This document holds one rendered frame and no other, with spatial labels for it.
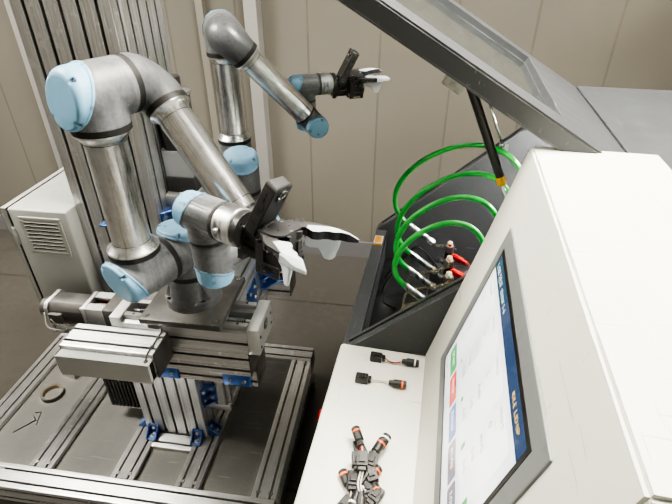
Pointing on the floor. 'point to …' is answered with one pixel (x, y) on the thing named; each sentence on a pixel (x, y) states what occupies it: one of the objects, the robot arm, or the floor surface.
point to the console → (585, 324)
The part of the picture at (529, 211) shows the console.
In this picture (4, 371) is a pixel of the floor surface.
